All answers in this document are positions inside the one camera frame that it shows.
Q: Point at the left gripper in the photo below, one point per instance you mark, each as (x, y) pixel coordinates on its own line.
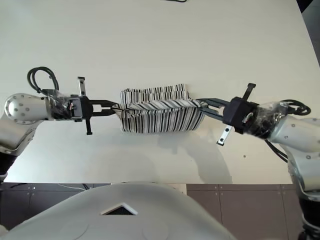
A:
(58, 107)

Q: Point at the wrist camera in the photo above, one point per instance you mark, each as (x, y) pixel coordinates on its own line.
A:
(236, 112)
(78, 108)

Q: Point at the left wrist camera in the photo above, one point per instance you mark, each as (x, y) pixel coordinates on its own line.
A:
(78, 108)

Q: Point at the striped T-shirt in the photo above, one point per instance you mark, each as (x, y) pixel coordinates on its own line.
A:
(160, 115)

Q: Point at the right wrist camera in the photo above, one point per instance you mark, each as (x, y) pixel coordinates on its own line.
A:
(236, 112)

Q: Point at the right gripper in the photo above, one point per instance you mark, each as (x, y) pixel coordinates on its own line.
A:
(262, 120)

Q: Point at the robot body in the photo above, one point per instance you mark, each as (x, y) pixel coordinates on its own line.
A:
(120, 215)

